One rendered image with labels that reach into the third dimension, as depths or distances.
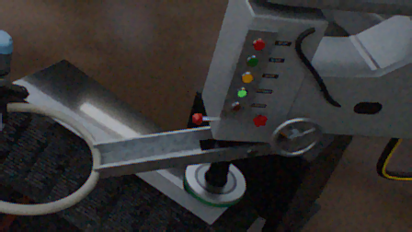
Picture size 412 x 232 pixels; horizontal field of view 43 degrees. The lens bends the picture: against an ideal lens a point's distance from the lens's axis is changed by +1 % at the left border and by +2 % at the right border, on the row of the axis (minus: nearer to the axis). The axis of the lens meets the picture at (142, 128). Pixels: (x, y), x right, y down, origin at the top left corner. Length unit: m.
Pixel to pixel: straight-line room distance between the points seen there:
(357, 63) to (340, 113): 0.15
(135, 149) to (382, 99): 0.76
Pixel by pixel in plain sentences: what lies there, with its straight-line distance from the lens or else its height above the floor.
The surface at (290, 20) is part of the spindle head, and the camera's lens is 1.36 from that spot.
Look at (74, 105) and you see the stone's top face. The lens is 2.05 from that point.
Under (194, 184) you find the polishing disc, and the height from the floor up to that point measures 0.83.
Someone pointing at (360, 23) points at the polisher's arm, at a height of 1.30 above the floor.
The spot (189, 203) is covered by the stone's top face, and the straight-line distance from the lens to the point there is 1.76.
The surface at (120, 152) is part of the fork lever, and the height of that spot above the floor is 0.89.
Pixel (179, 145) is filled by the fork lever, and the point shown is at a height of 0.95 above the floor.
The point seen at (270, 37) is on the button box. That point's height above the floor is 1.48.
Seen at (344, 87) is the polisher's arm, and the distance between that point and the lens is 1.56.
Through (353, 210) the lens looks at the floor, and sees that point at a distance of 3.24.
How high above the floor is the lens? 2.09
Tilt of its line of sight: 40 degrees down
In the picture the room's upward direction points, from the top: 11 degrees clockwise
